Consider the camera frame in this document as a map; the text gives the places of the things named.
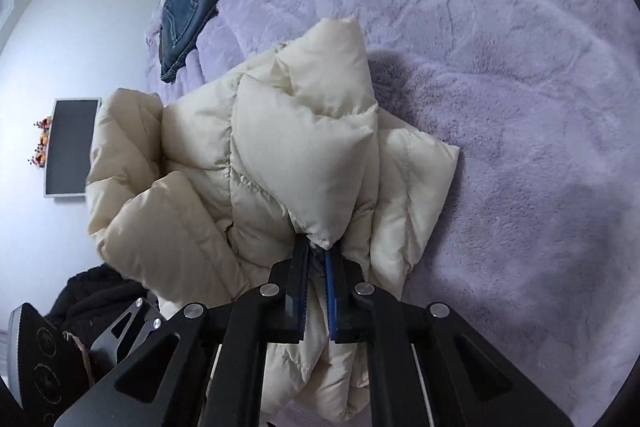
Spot white framed monitor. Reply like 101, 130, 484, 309
42, 97, 103, 200

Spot orange flower decoration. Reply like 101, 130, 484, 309
27, 117, 54, 168

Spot blue denim jeans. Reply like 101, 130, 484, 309
158, 0, 247, 84

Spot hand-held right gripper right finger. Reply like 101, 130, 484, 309
322, 247, 576, 427

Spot cream puffer jacket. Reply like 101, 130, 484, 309
85, 16, 461, 421

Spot purple plush blanket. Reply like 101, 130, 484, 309
144, 0, 640, 427

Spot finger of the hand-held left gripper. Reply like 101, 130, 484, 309
90, 297, 169, 368

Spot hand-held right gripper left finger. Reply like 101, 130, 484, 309
52, 234, 314, 427

